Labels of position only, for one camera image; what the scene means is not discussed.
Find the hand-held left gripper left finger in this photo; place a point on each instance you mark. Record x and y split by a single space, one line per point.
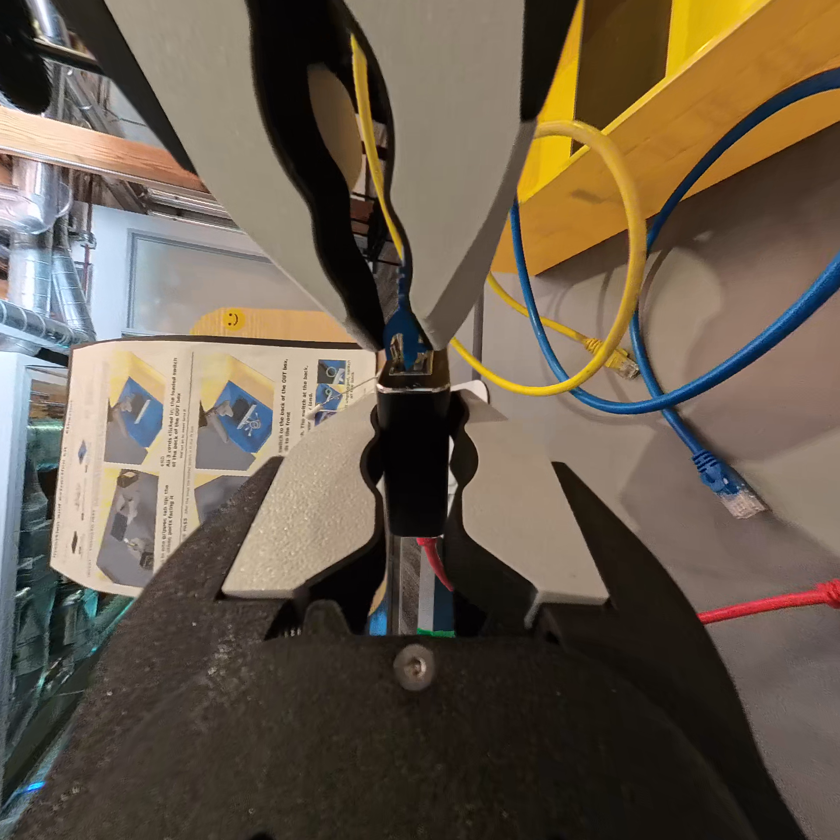
308 518

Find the yellow smiley sticker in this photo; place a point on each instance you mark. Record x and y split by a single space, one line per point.
231 319

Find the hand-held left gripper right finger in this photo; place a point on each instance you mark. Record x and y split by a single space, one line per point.
525 525

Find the yellow plastic bin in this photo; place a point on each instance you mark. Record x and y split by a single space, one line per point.
656 164

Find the wooden support beam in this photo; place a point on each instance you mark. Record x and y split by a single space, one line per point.
65 141

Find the silver ventilation duct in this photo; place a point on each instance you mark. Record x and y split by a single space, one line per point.
33 262

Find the black ethernet port box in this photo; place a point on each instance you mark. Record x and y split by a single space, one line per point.
413 459

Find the printed instruction poster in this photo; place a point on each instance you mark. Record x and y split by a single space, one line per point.
164 426

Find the white flat tray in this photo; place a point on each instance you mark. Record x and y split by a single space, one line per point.
476 392

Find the instruction sheet on board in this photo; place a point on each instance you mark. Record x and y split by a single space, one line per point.
289 325

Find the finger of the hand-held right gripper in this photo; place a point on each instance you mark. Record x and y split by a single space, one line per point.
216 131
459 164

